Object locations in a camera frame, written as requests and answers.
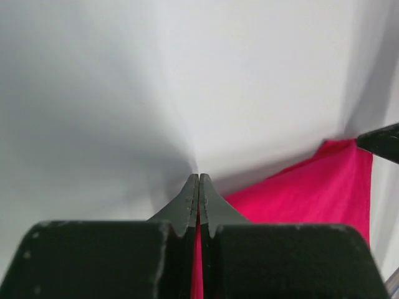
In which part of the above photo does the crimson red t shirt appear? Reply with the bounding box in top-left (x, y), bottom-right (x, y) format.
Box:
top-left (192, 140), bottom-right (388, 298)

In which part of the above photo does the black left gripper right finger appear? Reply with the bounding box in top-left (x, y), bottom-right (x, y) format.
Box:
top-left (199, 173), bottom-right (250, 298)

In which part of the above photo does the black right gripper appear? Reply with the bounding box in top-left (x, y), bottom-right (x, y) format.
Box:
top-left (356, 123), bottom-right (399, 164)

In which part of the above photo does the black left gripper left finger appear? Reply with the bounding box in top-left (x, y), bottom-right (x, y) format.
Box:
top-left (148, 174), bottom-right (199, 298)

